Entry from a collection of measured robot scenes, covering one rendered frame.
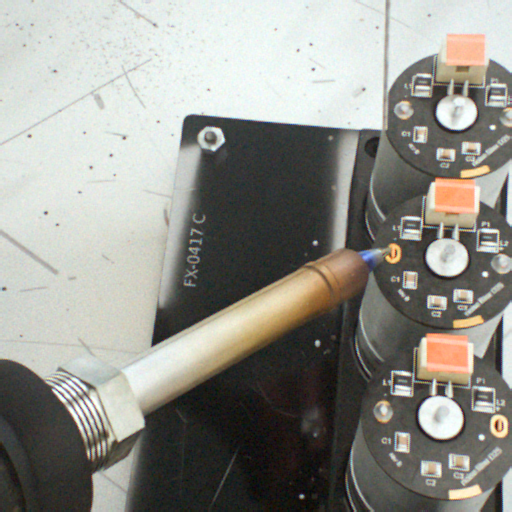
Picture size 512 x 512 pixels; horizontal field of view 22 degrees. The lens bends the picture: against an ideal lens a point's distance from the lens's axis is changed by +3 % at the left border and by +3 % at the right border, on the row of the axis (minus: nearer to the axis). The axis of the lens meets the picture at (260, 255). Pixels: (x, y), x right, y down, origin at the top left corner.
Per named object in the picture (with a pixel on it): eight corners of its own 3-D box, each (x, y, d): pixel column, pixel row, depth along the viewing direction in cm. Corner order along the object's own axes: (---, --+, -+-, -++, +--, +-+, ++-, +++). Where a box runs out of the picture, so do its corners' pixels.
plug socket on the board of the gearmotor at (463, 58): (433, 95, 24) (439, 75, 23) (437, 53, 24) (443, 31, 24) (480, 98, 24) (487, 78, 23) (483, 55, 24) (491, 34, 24)
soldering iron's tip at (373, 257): (373, 247, 23) (334, 268, 22) (385, 229, 22) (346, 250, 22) (392, 268, 22) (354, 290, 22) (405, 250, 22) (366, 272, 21)
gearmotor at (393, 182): (357, 277, 28) (380, 167, 23) (366, 175, 29) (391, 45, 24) (476, 289, 28) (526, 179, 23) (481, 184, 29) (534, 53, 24)
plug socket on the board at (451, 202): (423, 238, 23) (428, 222, 22) (426, 193, 23) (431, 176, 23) (471, 242, 23) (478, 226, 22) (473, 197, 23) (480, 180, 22)
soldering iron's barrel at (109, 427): (309, 264, 23) (-8, 432, 19) (344, 207, 21) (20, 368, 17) (364, 326, 22) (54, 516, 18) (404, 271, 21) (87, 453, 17)
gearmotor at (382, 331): (348, 405, 27) (369, 315, 22) (356, 293, 28) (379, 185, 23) (473, 421, 27) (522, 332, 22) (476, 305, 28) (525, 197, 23)
